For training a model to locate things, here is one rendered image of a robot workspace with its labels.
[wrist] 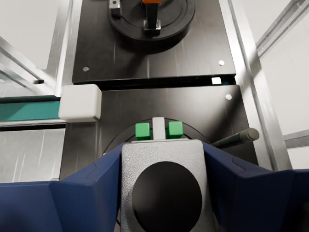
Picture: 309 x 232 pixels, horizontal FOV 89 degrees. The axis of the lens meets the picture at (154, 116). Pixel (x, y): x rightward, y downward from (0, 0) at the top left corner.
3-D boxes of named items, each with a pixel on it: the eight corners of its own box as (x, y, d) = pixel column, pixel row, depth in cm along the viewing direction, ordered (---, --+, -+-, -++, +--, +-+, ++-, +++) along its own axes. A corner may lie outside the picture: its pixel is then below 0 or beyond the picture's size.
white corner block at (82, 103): (104, 124, 23) (94, 116, 19) (72, 126, 23) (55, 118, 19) (106, 95, 24) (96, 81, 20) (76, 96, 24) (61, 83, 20)
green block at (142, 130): (151, 144, 18) (149, 136, 13) (140, 145, 18) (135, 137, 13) (151, 134, 18) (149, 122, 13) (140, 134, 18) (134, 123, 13)
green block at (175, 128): (176, 143, 18) (183, 134, 13) (165, 143, 18) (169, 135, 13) (175, 132, 18) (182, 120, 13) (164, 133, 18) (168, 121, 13)
